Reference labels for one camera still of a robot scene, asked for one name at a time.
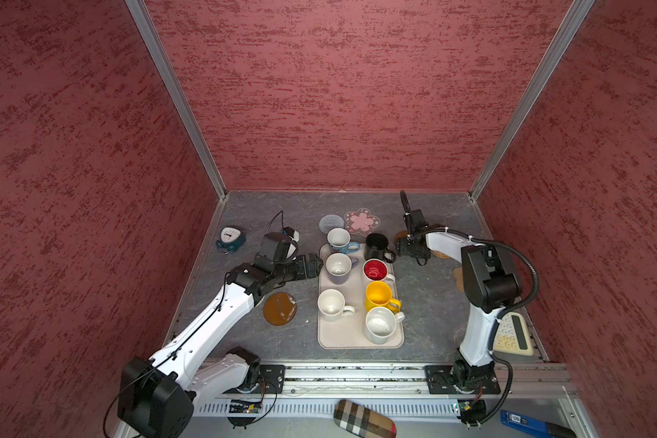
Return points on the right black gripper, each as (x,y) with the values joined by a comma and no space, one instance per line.
(401,249)

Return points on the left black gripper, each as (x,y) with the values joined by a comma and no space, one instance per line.
(313,270)

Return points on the grey round coaster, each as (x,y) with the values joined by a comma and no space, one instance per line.
(329,222)

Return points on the cork coaster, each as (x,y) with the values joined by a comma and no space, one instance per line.
(459,279)

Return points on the dark glossy brown coaster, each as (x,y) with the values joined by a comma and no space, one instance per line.
(280,309)

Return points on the brown wooden coaster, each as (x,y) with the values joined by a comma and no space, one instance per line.
(399,236)

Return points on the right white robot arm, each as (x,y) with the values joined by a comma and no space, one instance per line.
(490,285)

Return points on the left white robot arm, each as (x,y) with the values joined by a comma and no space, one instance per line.
(157,396)

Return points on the lavender mug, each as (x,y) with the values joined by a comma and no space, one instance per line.
(338,268)

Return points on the white patterned round coaster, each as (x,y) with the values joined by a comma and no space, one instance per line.
(292,250)

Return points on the beige serving tray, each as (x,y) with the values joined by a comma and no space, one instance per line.
(348,333)

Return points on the blue floral mug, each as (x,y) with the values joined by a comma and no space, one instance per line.
(340,241)

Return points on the black mug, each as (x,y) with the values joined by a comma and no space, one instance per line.
(377,247)

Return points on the white mug left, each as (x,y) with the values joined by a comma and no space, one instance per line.
(332,305)

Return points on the white mug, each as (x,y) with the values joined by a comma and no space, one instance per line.
(332,305)
(381,324)

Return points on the red interior mug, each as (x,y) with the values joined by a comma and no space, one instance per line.
(377,270)

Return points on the pink flower coaster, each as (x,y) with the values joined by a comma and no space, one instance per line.
(361,222)

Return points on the yellow mug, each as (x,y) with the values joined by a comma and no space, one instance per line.
(379,294)

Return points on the white mug front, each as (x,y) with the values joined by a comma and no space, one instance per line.
(381,324)

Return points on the beige calculator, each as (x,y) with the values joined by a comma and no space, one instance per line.
(512,336)

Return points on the plaid glasses case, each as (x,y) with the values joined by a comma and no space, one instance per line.
(362,422)

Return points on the blue tool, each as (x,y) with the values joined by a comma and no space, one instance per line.
(534,427)

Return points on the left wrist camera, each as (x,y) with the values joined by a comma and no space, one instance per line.
(274,246)

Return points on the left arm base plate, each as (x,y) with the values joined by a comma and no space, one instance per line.
(263,377)

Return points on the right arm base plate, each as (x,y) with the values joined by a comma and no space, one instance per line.
(440,380)

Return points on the aluminium rail frame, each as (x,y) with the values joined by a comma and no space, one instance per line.
(398,390)

